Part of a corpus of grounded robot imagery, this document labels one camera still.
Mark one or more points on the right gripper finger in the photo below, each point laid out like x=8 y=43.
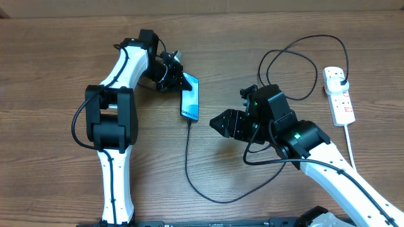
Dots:
x=226 y=117
x=226 y=130

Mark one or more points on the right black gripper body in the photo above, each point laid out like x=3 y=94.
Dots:
x=262 y=133

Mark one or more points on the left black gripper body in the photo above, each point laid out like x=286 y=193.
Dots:
x=172 y=76

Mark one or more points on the blue Samsung Galaxy smartphone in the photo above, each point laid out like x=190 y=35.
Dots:
x=189 y=107

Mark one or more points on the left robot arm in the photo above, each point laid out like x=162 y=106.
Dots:
x=112 y=121

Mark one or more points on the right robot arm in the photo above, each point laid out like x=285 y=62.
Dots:
x=268 y=118

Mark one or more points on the white charger plug adapter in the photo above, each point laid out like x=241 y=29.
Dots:
x=335 y=86

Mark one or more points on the white power strip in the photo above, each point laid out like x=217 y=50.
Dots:
x=341 y=108

